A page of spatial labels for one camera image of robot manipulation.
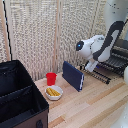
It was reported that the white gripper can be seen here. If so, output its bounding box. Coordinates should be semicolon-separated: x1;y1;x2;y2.
84;59;100;73

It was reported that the black fabric storage box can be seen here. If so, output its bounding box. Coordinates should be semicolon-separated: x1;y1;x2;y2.
0;59;50;128

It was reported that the red plastic cup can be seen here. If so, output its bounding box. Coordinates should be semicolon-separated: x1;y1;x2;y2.
45;72;58;87

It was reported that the thin black vertical pole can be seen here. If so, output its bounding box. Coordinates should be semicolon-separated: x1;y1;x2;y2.
2;0;13;62

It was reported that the dark blue book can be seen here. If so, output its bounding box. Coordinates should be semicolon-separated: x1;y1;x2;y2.
61;60;85;93

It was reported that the black wire oven tray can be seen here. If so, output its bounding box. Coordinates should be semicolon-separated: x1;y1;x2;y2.
96;54;128;73

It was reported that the black silver toaster oven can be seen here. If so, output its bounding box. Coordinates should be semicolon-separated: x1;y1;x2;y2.
96;37;128;80

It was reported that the beige woven folding screen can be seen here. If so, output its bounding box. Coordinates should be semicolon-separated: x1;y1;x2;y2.
0;0;111;83

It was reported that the white bowl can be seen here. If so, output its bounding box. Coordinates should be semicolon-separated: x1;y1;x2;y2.
44;85;64;101

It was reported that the yellow corn food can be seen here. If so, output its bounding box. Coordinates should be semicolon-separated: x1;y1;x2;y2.
46;87;62;98

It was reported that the black dish rack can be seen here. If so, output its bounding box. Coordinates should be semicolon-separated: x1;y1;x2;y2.
79;63;112;85

